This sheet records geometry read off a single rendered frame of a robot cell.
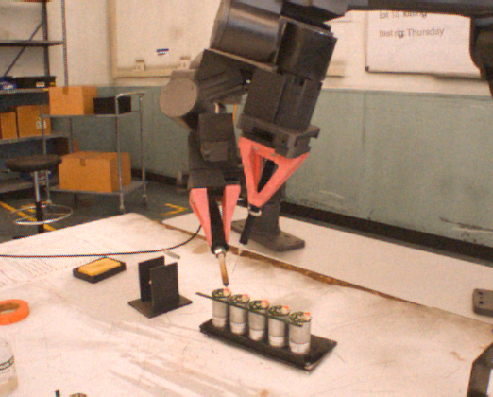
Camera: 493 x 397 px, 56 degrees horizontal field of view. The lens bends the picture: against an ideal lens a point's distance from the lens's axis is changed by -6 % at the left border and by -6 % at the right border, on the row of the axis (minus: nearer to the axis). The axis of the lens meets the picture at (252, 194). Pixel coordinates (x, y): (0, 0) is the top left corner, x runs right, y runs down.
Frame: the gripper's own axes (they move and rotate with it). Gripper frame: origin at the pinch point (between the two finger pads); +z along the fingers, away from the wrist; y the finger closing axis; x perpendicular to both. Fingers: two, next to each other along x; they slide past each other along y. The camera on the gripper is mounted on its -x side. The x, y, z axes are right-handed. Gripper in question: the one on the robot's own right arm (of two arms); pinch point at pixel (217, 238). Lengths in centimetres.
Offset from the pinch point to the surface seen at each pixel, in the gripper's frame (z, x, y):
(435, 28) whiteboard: -146, 158, 159
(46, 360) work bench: 14.5, -5.7, -22.5
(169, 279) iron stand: 4.8, 3.4, -7.1
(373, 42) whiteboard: -157, 192, 133
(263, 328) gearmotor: 12.7, -9.3, 3.3
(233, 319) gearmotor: 11.2, -7.3, 0.2
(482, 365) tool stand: 18.6, -25.3, 21.0
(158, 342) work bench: 13.3, -3.2, -9.1
